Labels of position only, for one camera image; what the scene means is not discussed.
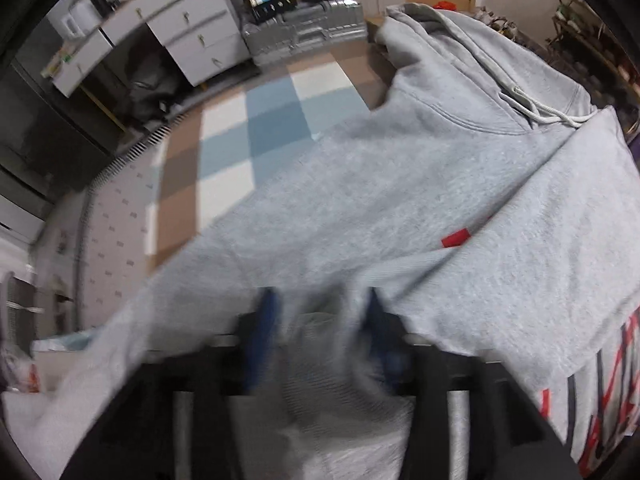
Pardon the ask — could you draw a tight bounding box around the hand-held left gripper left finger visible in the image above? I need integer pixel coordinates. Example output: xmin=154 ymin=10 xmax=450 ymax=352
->
xmin=60 ymin=287 xmax=286 ymax=480

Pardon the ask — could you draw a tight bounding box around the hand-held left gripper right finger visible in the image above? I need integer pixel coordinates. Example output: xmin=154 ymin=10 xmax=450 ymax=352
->
xmin=362 ymin=287 xmax=583 ymax=480

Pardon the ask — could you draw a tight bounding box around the grey hoodie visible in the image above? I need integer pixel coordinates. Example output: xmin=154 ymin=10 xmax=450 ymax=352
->
xmin=0 ymin=2 xmax=640 ymax=480

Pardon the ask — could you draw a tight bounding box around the grey red striped garment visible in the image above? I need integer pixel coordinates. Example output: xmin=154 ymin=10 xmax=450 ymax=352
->
xmin=540 ymin=305 xmax=640 ymax=466

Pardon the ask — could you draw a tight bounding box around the black bag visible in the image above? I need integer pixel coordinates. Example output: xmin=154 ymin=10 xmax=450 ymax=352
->
xmin=122 ymin=42 xmax=188 ymax=116

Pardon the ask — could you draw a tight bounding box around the silver suitcase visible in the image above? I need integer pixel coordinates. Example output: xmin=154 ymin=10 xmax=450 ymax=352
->
xmin=242 ymin=0 xmax=371 ymax=66

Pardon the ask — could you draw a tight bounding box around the white drawer desk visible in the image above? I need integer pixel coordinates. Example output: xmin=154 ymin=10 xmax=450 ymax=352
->
xmin=42 ymin=0 xmax=251 ymax=98

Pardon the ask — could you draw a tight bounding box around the cardboard box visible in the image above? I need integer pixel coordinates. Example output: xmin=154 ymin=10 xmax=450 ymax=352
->
xmin=365 ymin=16 xmax=390 ymax=47

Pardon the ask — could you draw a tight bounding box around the dark box with lights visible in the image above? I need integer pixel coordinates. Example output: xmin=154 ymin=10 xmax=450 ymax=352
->
xmin=250 ymin=0 xmax=298 ymax=23

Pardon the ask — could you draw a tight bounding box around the row of shoes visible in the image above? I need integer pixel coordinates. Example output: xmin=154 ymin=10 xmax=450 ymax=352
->
xmin=475 ymin=7 xmax=546 ymax=51

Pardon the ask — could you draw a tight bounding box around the white appliance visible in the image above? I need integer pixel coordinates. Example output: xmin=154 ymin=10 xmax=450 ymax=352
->
xmin=60 ymin=0 xmax=98 ymax=41

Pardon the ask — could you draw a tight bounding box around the shoe rack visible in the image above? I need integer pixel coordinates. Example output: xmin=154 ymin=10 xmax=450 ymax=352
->
xmin=542 ymin=0 xmax=640 ymax=126

